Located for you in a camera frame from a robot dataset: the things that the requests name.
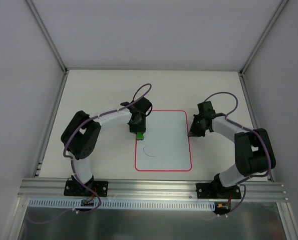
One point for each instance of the right aluminium frame post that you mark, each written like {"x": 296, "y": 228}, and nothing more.
{"x": 260, "y": 41}

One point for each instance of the green whiteboard eraser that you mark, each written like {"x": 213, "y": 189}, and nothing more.
{"x": 139, "y": 136}

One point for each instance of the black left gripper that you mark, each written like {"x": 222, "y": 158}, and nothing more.
{"x": 137, "y": 128}

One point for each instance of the aluminium frame post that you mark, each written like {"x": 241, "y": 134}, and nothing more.
{"x": 43, "y": 29}
{"x": 260, "y": 41}

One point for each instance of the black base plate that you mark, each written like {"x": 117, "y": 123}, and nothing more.
{"x": 100, "y": 187}
{"x": 209, "y": 191}

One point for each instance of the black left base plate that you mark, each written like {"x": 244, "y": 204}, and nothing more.
{"x": 100, "y": 187}

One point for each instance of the aluminium mounting rail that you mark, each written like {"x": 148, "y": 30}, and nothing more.
{"x": 256, "y": 191}

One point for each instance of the white slotted cable duct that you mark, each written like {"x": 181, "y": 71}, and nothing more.
{"x": 123, "y": 204}

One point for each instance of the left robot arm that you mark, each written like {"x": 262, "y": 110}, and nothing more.
{"x": 81, "y": 135}

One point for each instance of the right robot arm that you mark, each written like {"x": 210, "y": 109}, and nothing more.
{"x": 253, "y": 153}

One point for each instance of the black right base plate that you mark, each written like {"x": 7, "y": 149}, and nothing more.
{"x": 209, "y": 191}

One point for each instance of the pink framed whiteboard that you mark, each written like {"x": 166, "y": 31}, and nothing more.
{"x": 166, "y": 146}

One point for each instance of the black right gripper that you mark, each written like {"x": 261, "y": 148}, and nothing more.
{"x": 197, "y": 129}

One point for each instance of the left aluminium frame post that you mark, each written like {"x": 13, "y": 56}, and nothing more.
{"x": 43, "y": 29}

